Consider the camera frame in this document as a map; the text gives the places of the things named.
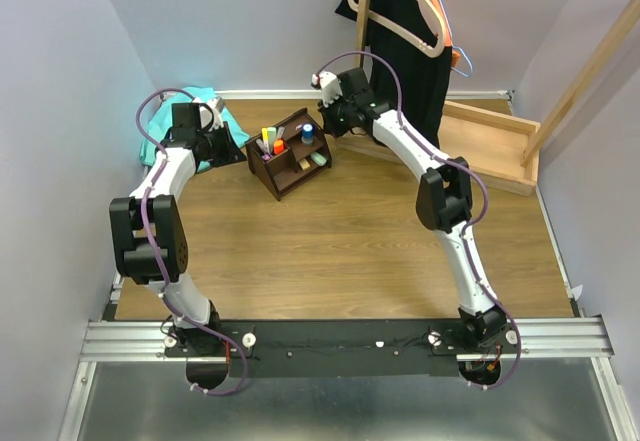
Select blue ink bottle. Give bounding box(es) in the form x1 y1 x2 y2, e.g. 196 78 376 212
301 123 314 146

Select red marker pen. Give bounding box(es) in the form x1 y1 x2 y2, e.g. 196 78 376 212
256 139 270 156

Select green highlighter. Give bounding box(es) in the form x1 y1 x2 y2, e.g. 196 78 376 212
310 152 327 166

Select white yellow marker pen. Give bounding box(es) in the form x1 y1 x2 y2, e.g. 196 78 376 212
261 128 271 155

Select orange black highlighter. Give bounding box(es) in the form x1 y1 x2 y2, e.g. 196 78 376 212
273 139 286 155

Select pale mint highlighter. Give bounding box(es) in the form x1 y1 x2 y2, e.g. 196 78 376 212
267 127 277 149

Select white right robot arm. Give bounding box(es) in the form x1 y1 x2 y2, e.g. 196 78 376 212
312 68 521 353

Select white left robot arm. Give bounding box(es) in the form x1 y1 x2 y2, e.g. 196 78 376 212
109 97 246 356

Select turquoise t-shirt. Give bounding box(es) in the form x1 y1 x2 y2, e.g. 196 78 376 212
139 86 249 167

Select dark wooden desk organizer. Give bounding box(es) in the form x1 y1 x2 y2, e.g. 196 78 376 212
245 108 332 201

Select black hanging garment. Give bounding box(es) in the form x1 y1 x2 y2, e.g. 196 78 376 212
366 0 452 147

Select beige wooden hanger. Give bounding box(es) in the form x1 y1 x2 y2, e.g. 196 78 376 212
346 0 447 60

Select orange plastic hanger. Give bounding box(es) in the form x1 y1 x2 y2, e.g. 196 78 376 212
405 0 461 68

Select wooden clothes rack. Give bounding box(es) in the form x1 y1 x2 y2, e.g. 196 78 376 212
348 0 639 196

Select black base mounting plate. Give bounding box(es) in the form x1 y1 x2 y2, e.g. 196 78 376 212
161 319 517 384

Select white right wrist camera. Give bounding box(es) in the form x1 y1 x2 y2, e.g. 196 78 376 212
311 71 342 108

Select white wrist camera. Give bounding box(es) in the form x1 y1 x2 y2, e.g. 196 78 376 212
199 96 225 132
311 71 342 108

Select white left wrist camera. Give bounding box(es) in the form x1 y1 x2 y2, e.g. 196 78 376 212
199 96 225 132

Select light blue wire hanger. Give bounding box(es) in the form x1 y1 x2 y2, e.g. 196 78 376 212
437 0 474 79

